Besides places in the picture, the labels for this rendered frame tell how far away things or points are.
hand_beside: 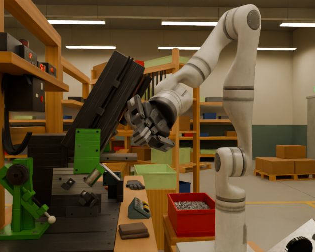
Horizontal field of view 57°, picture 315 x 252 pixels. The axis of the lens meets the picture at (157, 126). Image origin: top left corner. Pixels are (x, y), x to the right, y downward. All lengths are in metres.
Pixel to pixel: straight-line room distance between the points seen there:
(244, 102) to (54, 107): 1.57
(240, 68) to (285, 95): 10.60
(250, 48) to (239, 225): 0.53
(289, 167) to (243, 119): 6.46
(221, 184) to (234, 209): 0.08
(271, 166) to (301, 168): 0.73
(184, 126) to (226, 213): 3.27
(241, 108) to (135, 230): 0.55
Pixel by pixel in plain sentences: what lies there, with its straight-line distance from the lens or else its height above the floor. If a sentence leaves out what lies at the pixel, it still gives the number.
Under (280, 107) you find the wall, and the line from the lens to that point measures 11.36.
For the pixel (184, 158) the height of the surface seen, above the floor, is 0.80.
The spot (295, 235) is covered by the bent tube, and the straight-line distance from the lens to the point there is 0.32.
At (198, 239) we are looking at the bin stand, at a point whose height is 0.80.
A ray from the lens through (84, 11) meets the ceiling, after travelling 8.96.
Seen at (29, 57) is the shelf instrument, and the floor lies 1.58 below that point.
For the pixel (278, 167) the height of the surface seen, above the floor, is 0.31.
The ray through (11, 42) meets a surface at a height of 1.60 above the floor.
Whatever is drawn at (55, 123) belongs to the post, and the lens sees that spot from 2.20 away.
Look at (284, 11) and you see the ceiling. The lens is 9.64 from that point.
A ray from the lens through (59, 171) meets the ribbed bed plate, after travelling 1.41.
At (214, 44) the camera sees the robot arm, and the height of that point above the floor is 1.52.
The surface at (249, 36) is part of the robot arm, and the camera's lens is 0.90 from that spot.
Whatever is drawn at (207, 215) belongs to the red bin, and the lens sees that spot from 1.35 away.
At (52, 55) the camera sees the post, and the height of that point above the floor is 1.78.
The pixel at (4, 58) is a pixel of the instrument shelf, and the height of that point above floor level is 1.52.
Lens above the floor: 1.30
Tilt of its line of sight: level
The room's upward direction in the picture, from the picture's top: straight up
